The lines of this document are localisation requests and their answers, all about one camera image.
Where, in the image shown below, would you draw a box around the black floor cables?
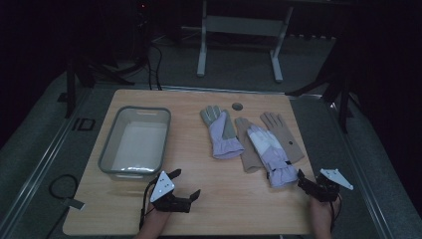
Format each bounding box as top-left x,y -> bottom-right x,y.
144,42 -> 164,92

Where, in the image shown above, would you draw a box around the person's right hand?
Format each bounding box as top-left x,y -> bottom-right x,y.
310,195 -> 341,222

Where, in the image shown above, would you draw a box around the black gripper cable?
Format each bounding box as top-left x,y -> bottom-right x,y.
327,194 -> 343,233
138,178 -> 160,231

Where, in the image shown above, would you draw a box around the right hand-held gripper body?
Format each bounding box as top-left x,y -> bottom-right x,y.
307,167 -> 354,204

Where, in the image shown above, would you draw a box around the purple white ski glove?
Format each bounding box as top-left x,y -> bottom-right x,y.
246,123 -> 300,189
199,105 -> 246,160

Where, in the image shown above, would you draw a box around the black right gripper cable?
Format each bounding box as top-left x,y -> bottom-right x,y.
327,194 -> 343,233

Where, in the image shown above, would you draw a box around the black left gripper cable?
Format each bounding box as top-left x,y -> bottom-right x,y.
138,178 -> 160,231

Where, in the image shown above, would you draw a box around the beige knit glove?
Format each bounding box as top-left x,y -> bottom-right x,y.
259,112 -> 306,164
234,117 -> 266,174

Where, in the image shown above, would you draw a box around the grey plastic bin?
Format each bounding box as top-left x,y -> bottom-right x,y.
98,105 -> 172,182

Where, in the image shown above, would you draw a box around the black looped floor cable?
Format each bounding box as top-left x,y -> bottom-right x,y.
48,173 -> 80,201

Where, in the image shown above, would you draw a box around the grey tape strip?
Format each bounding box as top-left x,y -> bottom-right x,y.
61,197 -> 87,211

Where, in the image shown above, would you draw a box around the dark equipment with red light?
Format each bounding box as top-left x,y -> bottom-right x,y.
134,0 -> 153,41

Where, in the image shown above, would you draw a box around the person's left hand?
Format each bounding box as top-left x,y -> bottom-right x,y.
144,202 -> 172,227

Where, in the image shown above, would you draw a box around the white metal desk frame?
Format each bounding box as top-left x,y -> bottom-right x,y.
196,0 -> 296,84

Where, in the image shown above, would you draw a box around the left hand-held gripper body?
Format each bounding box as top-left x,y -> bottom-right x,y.
149,170 -> 193,214

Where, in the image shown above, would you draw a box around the black tripod stand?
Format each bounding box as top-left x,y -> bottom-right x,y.
57,54 -> 136,120
286,33 -> 363,134

